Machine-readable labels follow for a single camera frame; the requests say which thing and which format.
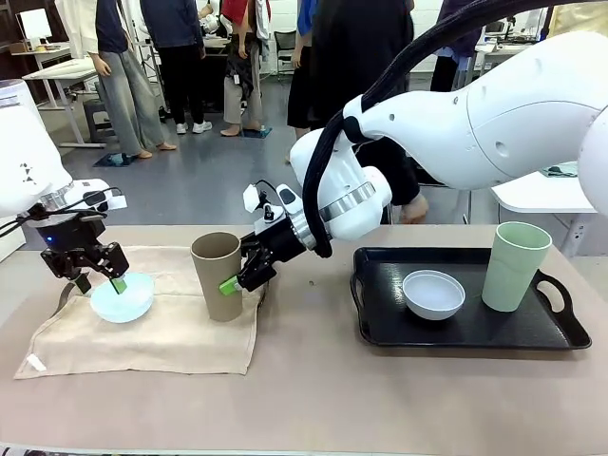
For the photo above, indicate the white bowl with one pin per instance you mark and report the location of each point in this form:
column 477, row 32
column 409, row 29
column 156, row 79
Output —
column 432, row 297

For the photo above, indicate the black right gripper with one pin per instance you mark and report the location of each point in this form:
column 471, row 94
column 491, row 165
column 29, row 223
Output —
column 280, row 242

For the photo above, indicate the white air purifier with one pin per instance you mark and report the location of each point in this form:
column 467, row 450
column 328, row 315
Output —
column 14, row 95

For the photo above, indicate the black serving tray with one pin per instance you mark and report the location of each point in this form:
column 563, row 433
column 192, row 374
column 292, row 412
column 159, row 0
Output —
column 475, row 328

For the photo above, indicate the blue floor pad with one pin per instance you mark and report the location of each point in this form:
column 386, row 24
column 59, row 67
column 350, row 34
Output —
column 116, row 159

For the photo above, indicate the mannequin with black culottes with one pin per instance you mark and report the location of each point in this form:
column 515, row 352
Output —
column 299, row 85

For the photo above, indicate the tall brown cup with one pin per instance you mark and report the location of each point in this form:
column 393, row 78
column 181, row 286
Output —
column 218, row 280

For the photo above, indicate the person's left hand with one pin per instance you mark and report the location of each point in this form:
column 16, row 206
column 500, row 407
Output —
column 414, row 210

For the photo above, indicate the person in black trousers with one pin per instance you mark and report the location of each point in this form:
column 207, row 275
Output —
column 183, row 71

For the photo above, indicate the black office chair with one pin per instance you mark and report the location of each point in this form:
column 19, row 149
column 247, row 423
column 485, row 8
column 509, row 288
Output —
column 285, row 52

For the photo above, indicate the person in dark suit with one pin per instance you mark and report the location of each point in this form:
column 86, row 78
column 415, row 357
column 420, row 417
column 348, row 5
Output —
column 356, row 47

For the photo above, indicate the mannequin with grey wide trousers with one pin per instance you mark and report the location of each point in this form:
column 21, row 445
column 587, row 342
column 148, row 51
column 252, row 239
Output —
column 123, row 95

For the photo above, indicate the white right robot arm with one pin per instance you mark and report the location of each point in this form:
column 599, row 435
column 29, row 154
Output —
column 475, row 123

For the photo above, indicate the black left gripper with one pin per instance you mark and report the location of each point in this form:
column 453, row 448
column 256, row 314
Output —
column 66, row 230

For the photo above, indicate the person's left forearm dark sleeve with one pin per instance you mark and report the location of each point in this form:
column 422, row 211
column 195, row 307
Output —
column 404, row 176

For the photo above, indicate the white desk with metal legs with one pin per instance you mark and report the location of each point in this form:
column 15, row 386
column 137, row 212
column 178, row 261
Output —
column 62, row 71

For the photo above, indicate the person in purple top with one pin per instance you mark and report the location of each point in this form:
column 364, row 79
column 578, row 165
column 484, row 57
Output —
column 451, row 57

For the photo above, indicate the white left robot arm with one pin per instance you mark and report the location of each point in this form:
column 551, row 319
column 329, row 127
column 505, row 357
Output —
column 28, row 157

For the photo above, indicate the beige cloth mat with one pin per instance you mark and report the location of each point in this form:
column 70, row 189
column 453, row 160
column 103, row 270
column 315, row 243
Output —
column 142, row 347

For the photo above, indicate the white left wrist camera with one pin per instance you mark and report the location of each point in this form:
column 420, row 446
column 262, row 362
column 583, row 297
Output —
column 104, row 199

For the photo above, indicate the teal mannequin base pad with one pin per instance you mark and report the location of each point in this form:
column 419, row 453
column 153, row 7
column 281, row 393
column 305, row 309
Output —
column 260, row 132

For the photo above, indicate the grey plastic stool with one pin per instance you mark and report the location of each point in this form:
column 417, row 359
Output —
column 97, row 119

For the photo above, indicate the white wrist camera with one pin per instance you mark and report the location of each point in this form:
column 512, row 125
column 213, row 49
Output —
column 104, row 199
column 280, row 195

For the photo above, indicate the light blue bowl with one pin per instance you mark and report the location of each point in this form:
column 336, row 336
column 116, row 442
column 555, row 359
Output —
column 128, row 306

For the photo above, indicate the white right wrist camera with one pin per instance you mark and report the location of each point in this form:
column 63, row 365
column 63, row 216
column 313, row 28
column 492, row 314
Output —
column 280, row 195

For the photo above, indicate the white side table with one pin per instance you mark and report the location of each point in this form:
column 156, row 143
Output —
column 537, row 197

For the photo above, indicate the white storage box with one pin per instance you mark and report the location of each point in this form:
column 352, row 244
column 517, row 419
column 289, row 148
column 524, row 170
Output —
column 12, row 237

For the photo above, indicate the mannequin with beige trousers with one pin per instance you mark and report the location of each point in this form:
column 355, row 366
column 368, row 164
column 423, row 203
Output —
column 242, row 90

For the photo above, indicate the tall pale green cup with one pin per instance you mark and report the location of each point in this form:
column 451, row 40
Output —
column 510, row 271

